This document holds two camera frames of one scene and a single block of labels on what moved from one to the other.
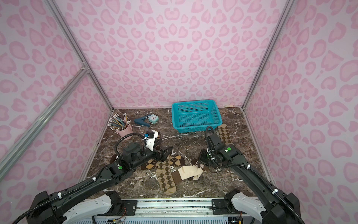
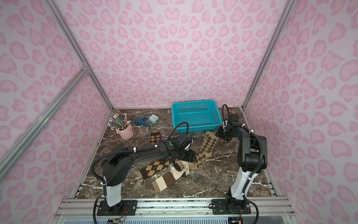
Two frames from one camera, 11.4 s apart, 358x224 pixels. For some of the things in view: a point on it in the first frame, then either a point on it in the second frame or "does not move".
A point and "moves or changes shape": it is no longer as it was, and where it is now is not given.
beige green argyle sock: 164,172 to 181,165
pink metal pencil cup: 123,133 does not move
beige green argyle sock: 224,134 moves or changes shape
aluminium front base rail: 174,211 does not move
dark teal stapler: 140,121 does not move
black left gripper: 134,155 to 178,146
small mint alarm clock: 153,118 does not move
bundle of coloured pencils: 117,122 does not move
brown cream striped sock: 184,171 to 168,179
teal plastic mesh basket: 195,116 does not move
